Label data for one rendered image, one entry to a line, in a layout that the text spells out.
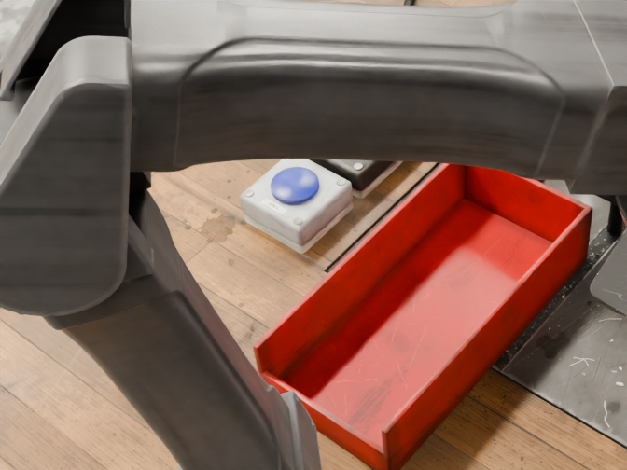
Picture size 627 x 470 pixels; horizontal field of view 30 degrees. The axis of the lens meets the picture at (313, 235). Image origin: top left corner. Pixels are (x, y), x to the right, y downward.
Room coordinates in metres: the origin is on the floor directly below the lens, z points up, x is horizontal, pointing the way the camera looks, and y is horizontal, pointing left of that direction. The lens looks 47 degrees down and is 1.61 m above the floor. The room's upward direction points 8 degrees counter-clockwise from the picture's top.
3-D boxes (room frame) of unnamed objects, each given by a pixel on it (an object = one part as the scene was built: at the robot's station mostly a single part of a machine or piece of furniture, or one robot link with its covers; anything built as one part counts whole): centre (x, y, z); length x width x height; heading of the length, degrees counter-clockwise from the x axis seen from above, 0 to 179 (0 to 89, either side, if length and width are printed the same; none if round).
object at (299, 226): (0.69, 0.01, 0.90); 0.07 x 0.07 x 0.06; 43
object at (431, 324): (0.55, -0.08, 0.93); 0.25 x 0.12 x 0.06; 133
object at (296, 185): (0.69, 0.01, 0.93); 0.04 x 0.04 x 0.02
